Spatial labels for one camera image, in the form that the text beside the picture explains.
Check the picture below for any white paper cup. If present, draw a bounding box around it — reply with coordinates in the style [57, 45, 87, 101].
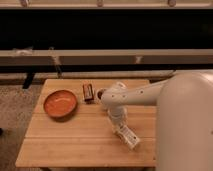
[96, 88, 107, 110]

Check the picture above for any grey horizontal rail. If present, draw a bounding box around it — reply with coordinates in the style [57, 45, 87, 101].
[0, 49, 213, 65]

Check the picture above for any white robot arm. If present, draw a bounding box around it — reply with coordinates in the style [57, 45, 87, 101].
[101, 72, 213, 171]

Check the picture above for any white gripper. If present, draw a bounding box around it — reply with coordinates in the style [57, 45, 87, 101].
[107, 106, 127, 130]

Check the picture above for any orange ceramic bowl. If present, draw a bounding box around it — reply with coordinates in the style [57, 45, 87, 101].
[43, 90, 78, 118]

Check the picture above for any wooden table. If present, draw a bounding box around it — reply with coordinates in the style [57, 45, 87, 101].
[16, 79, 156, 168]

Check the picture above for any white plastic bottle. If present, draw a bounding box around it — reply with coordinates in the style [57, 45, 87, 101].
[114, 125, 140, 149]

